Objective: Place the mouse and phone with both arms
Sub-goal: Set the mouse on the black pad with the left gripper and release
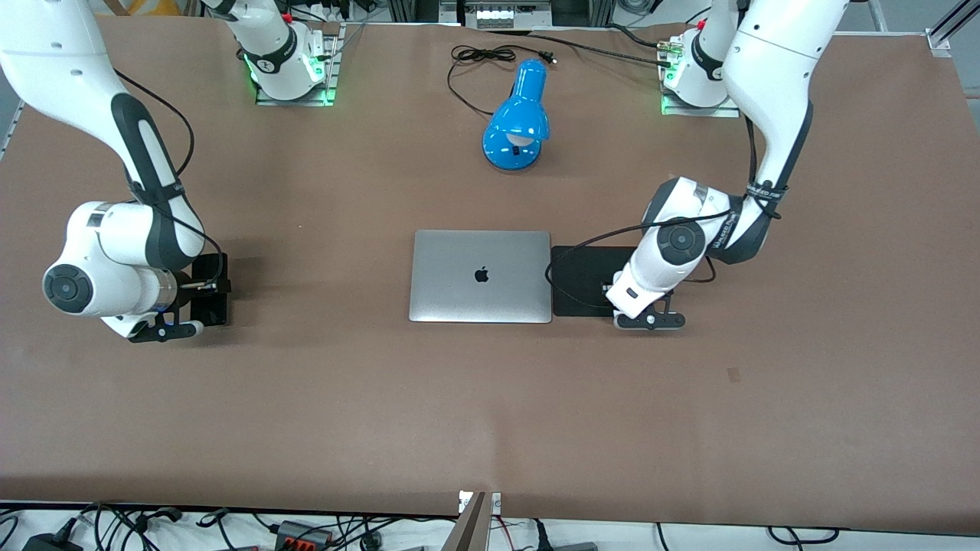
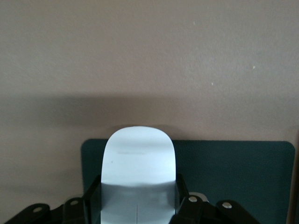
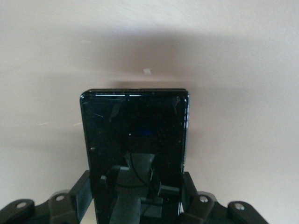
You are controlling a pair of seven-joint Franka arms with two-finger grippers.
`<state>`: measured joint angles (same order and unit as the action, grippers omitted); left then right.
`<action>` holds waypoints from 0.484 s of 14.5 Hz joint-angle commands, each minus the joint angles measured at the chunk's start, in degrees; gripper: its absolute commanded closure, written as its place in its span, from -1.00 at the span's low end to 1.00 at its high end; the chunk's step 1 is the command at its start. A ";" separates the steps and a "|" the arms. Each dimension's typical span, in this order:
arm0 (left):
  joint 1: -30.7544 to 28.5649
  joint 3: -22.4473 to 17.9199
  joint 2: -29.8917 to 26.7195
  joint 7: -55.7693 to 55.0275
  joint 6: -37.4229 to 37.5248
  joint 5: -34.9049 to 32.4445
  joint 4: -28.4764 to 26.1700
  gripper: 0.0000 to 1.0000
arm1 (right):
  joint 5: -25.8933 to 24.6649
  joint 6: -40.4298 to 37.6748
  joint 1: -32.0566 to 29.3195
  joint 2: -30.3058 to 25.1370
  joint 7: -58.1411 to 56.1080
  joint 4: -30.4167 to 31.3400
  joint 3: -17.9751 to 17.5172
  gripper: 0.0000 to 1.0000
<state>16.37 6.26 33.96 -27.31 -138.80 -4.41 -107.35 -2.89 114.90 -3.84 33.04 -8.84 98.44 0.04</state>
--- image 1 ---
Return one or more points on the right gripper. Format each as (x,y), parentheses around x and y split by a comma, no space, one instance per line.
(187,282)

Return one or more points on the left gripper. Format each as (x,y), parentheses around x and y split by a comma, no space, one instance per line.
(605,288)

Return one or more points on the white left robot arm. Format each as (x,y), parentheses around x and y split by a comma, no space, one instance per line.
(773,69)

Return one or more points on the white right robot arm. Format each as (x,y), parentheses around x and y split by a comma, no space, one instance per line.
(46,46)

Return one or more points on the black square mouse pad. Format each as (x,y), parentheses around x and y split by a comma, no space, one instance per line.
(582,264)

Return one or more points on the silver closed laptop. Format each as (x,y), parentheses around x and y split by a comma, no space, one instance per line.
(459,291)

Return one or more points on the blue desk lamp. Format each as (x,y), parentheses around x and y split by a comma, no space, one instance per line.
(517,122)

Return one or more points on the grey box with orange connectors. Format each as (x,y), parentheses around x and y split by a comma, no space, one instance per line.
(302,534)

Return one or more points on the white power strip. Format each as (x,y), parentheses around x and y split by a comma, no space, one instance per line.
(511,15)

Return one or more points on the black power adapter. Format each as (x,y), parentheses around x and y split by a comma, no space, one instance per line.
(50,542)

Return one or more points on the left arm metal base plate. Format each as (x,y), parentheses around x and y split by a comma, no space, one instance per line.
(689,111)

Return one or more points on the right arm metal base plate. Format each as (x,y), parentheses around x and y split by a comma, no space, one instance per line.
(333,69)

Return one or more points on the grey camera stand post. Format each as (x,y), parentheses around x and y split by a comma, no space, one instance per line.
(473,528)

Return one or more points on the aluminium frame profile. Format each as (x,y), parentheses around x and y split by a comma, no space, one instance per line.
(413,9)

